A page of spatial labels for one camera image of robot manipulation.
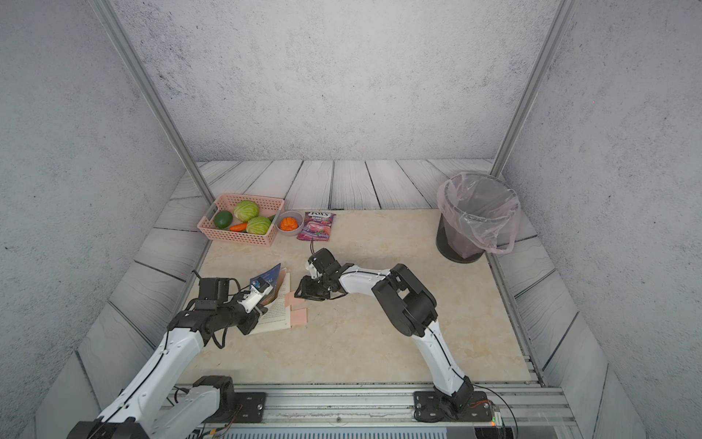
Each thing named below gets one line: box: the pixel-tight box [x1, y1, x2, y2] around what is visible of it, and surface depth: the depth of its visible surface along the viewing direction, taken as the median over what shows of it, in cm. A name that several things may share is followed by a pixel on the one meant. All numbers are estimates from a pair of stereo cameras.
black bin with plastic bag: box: [436, 171, 522, 264], surface depth 96 cm
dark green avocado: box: [213, 210, 234, 230], surface depth 117 cm
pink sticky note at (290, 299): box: [284, 291, 307, 307], surface depth 95 cm
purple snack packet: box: [296, 211, 337, 242], surface depth 116 cm
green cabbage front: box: [245, 215, 272, 236], surface depth 109 cm
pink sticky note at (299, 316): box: [290, 307, 308, 326], surface depth 91 cm
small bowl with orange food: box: [275, 210, 305, 237], surface depth 111 cm
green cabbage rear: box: [234, 200, 261, 224], surface depth 116 cm
